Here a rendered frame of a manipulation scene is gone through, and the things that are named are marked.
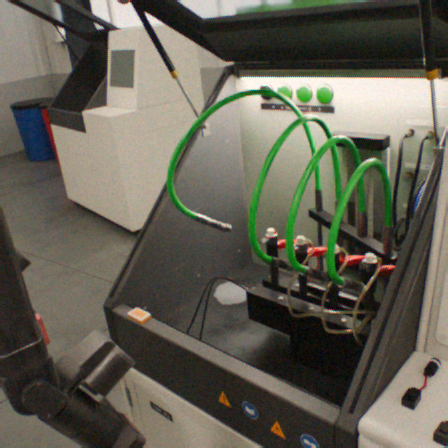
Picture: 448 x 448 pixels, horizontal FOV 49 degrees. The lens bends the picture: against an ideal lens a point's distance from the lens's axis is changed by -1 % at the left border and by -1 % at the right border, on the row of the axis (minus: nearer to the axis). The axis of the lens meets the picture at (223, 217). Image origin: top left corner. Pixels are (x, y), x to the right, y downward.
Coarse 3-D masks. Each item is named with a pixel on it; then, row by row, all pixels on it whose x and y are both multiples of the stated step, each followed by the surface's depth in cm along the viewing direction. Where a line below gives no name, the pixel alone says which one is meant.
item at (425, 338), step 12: (444, 156) 84; (444, 168) 84; (444, 180) 84; (444, 192) 84; (444, 204) 85; (444, 216) 85; (444, 228) 86; (432, 240) 87; (444, 240) 86; (432, 252) 87; (444, 252) 86; (432, 264) 87; (444, 264) 86; (432, 276) 88; (444, 276) 86; (432, 288) 88; (444, 288) 86; (432, 300) 89; (444, 300) 87; (432, 312) 89; (444, 312) 87; (420, 324) 90; (432, 324) 89; (444, 324) 87; (420, 336) 90; (432, 336) 89; (444, 336) 87; (420, 348) 91; (432, 348) 90; (444, 348) 88; (444, 360) 88; (360, 444) 78; (372, 444) 77
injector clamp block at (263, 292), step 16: (256, 288) 117; (256, 304) 116; (272, 304) 112; (288, 304) 109; (304, 304) 109; (320, 304) 111; (256, 320) 118; (272, 320) 114; (288, 320) 110; (304, 320) 107; (320, 320) 104; (336, 320) 102; (352, 320) 101; (304, 336) 109; (320, 336) 105; (336, 336) 102; (352, 336) 99; (304, 352) 111; (320, 352) 107; (336, 352) 104; (352, 352) 101; (320, 368) 109
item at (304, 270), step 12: (324, 144) 91; (348, 144) 97; (312, 156) 90; (312, 168) 88; (300, 180) 88; (360, 180) 103; (300, 192) 87; (360, 192) 105; (360, 204) 106; (360, 216) 107; (288, 228) 87; (360, 228) 108; (288, 240) 87; (288, 252) 88; (312, 276) 95; (324, 276) 98
